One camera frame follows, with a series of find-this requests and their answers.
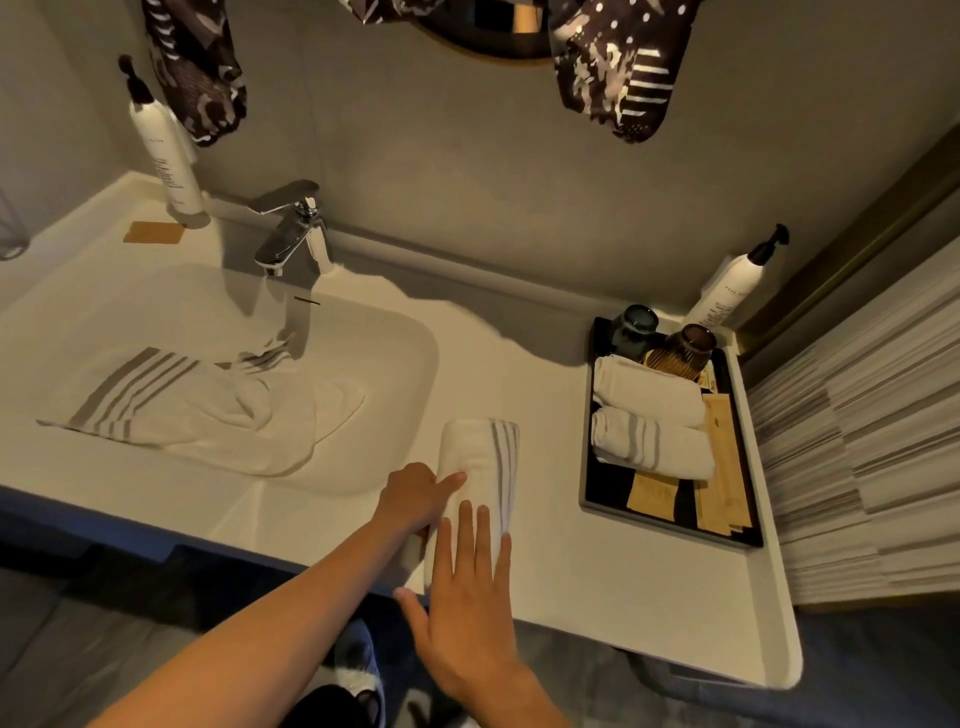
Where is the white sink basin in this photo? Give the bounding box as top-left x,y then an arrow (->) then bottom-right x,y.
0,261 -> 441,498

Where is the chrome faucet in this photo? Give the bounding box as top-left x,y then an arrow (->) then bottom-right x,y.
246,179 -> 336,279

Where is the short brown paper packet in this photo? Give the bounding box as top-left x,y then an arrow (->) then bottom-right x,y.
625,468 -> 684,524

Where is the small brown card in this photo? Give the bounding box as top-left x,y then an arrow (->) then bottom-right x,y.
123,220 -> 186,247

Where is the bronze door frame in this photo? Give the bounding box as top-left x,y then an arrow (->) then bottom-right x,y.
738,126 -> 960,355

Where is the person's right hand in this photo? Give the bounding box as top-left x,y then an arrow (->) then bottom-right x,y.
393,500 -> 522,697

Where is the white striped unfolded towel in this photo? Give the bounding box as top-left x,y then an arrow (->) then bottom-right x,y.
37,336 -> 367,478

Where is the blue white slipper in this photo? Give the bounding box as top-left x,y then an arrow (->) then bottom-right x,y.
332,618 -> 388,728

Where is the patterned dark cloth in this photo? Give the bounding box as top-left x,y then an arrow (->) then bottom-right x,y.
140,0 -> 249,148
546,0 -> 707,144

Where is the person's left hand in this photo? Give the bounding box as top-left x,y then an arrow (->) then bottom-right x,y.
373,462 -> 468,536

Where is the brown glass cup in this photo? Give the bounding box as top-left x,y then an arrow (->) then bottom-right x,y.
663,323 -> 720,381

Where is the white striped towel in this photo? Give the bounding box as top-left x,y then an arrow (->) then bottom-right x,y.
591,354 -> 707,429
37,336 -> 367,478
403,417 -> 521,595
589,406 -> 717,482

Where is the dark green cup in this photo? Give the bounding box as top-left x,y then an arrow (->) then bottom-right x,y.
608,303 -> 660,362

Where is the long brown paper packet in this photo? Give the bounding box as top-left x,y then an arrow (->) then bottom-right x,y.
693,393 -> 754,538

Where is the black tray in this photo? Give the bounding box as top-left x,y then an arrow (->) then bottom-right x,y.
578,315 -> 765,550

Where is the person's left forearm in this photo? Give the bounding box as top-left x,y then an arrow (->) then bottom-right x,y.
86,516 -> 408,728

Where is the clear glass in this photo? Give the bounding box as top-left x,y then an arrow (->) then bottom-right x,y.
0,187 -> 32,263

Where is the white pump bottle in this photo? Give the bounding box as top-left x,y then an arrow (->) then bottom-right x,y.
117,54 -> 213,231
683,222 -> 791,332

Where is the person's right forearm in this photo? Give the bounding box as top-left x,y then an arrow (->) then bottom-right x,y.
459,658 -> 573,728

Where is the round mirror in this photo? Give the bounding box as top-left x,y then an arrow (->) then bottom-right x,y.
408,0 -> 557,66

